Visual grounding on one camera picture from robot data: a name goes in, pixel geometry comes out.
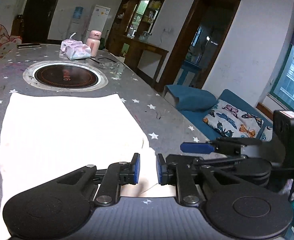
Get round black induction cooktop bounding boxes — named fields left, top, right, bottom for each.
left=22, top=60, right=109, bottom=90

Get dark wooden desk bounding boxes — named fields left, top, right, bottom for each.
left=106, top=34, right=169, bottom=87

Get dark wooden shelf cabinet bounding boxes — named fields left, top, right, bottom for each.
left=106, top=0, right=169, bottom=55

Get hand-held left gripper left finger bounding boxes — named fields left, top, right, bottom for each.
left=53, top=153, right=140, bottom=207

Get white towel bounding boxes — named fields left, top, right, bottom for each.
left=0, top=92, right=177, bottom=240

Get dark wooden door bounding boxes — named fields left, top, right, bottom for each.
left=22, top=0, right=65, bottom=44

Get white water dispenser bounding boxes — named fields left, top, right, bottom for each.
left=68, top=19, right=81, bottom=40

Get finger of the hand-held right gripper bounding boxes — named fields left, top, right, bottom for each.
left=180, top=137, right=263, bottom=155
left=191, top=155, right=249, bottom=167

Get clear eyeglasses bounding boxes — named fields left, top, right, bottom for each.
left=84, top=56, right=125, bottom=70

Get pink thermos bottle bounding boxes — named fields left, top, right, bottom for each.
left=86, top=30, right=102, bottom=57

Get floral padded child seat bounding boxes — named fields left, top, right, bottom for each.
left=0, top=24, right=23, bottom=58

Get blue water jug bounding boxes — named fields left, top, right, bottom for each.
left=73, top=6, right=84, bottom=20

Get pink white tissue pack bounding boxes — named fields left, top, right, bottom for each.
left=65, top=43, right=92, bottom=60

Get blue sofa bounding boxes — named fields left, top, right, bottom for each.
left=164, top=84, right=275, bottom=143

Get grey star-print tablecloth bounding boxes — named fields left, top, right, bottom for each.
left=0, top=44, right=223, bottom=240

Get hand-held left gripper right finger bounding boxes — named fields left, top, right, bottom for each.
left=156, top=154, right=238, bottom=207

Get butterfly print cushion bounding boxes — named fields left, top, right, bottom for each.
left=202, top=99, right=273, bottom=140

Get dark wooden doorframe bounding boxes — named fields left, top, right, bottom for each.
left=158, top=0, right=241, bottom=93

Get blue small table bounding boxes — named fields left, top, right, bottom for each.
left=179, top=59, right=202, bottom=87

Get white refrigerator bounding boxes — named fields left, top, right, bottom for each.
left=88, top=4, right=111, bottom=42

